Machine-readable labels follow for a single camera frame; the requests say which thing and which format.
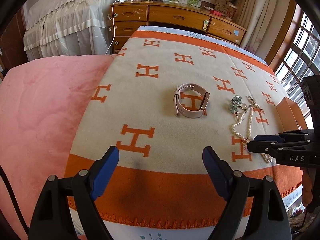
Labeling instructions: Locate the long pearl necklace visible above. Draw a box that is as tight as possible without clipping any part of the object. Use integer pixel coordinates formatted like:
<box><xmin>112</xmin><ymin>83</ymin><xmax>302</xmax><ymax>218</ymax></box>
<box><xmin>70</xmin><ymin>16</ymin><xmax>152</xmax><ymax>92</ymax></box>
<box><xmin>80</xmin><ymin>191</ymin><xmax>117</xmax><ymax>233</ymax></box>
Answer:
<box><xmin>230</xmin><ymin>106</ymin><xmax>273</xmax><ymax>164</ymax></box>

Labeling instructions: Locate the pink smart watch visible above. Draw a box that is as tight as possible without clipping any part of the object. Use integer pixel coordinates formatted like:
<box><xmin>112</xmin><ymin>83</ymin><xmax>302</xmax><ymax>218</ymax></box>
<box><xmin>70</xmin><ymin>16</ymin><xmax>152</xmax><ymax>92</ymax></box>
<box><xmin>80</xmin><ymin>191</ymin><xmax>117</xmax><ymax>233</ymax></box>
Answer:
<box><xmin>173</xmin><ymin>83</ymin><xmax>210</xmax><ymax>119</ymax></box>

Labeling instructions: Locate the pink plastic tray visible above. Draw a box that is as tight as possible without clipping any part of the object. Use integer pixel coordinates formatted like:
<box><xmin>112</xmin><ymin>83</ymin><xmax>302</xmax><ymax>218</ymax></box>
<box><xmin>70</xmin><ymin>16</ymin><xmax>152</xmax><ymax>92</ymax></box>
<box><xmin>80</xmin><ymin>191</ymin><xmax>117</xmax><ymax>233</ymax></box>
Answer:
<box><xmin>276</xmin><ymin>97</ymin><xmax>308</xmax><ymax>131</ymax></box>

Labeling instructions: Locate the metal window grille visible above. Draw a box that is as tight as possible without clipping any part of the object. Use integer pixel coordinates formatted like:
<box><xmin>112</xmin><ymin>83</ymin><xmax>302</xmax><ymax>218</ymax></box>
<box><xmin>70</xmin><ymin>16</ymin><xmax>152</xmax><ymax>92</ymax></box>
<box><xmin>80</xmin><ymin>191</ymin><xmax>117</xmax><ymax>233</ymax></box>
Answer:
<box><xmin>276</xmin><ymin>12</ymin><xmax>319</xmax><ymax>119</ymax></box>

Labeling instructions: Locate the light blue bed sheet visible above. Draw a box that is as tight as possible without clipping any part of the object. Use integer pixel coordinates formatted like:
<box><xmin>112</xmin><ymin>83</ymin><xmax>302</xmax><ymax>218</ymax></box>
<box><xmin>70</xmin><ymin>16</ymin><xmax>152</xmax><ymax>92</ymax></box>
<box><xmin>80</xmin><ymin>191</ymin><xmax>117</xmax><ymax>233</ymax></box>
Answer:
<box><xmin>137</xmin><ymin>25</ymin><xmax>270</xmax><ymax>67</ymax></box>

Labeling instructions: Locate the beige curtain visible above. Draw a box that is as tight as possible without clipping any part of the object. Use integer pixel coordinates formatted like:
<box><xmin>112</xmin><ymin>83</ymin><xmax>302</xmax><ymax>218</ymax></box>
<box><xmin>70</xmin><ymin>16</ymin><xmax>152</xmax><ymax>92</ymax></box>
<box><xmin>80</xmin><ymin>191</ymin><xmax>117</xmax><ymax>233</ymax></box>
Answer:
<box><xmin>235</xmin><ymin>0</ymin><xmax>290</xmax><ymax>59</ymax></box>

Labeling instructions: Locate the orange beige H blanket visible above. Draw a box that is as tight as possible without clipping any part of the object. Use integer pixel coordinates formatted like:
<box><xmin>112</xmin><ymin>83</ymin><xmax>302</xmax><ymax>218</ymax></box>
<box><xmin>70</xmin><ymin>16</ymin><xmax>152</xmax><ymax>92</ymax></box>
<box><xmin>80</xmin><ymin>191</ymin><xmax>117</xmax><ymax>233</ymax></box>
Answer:
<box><xmin>65</xmin><ymin>29</ymin><xmax>302</xmax><ymax>229</ymax></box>

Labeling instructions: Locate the wooden desk with drawers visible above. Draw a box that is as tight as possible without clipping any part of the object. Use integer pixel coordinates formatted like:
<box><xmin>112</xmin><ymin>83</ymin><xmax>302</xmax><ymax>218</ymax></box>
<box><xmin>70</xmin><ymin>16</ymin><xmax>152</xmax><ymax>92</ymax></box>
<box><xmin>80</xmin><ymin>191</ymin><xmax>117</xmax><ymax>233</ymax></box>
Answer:
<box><xmin>110</xmin><ymin>2</ymin><xmax>246</xmax><ymax>53</ymax></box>

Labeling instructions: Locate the white lace covered furniture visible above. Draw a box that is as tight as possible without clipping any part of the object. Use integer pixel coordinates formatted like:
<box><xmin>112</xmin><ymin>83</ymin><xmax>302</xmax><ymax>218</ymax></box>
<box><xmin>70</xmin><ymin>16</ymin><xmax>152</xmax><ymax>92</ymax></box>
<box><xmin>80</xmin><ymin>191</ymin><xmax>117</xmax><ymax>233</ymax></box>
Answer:
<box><xmin>23</xmin><ymin>0</ymin><xmax>116</xmax><ymax>61</ymax></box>

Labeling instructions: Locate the white charger cable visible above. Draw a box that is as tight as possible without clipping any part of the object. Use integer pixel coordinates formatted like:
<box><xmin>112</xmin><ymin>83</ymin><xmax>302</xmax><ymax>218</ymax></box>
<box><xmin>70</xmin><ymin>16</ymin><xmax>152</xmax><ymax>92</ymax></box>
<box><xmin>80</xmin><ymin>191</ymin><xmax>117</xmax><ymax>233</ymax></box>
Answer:
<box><xmin>105</xmin><ymin>0</ymin><xmax>135</xmax><ymax>55</ymax></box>

